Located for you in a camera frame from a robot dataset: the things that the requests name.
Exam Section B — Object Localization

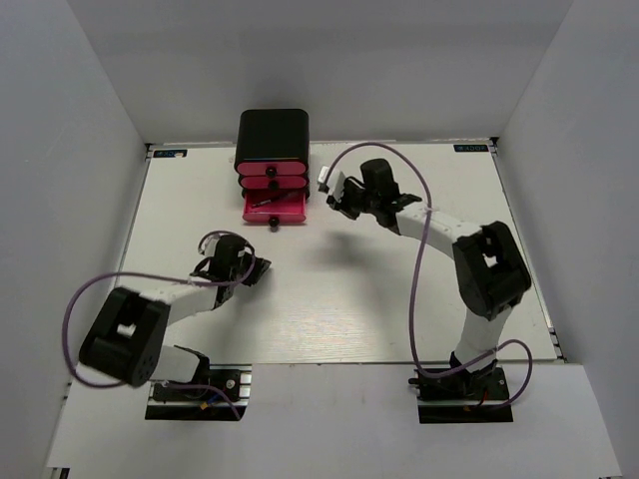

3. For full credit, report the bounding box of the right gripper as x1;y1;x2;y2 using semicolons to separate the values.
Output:
327;179;379;221

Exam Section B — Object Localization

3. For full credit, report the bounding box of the purple pen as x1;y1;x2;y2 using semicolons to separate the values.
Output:
252;191;298;208

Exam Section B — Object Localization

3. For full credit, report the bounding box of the pink drawer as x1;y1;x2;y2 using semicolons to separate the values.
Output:
243;190;307;229
240;176;308;191
236;162;308;178

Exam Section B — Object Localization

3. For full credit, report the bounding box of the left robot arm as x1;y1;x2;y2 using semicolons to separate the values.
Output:
79;231;272;398

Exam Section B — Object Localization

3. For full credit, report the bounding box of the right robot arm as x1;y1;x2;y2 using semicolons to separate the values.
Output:
319;159;531;398

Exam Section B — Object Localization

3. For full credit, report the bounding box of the black drawer cabinet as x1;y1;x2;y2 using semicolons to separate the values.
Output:
234;109;310;198

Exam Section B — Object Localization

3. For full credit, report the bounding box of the right blue label sticker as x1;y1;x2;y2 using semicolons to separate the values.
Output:
453;144;489;153

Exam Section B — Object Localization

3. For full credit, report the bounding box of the blue label sticker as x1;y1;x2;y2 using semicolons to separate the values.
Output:
153;149;188;159
453;144;489;153

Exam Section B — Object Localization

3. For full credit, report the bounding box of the left blue label sticker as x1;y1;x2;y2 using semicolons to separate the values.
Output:
153;149;188;159

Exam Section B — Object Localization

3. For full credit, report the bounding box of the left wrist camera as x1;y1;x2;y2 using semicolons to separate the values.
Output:
198;232;225;257

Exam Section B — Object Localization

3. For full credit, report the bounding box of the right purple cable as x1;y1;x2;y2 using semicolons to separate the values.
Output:
327;142;533;410

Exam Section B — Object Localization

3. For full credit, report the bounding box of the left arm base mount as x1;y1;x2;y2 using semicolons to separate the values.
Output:
145;365;253;422

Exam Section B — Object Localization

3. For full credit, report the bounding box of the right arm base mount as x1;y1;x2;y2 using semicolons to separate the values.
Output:
408;367;513;424

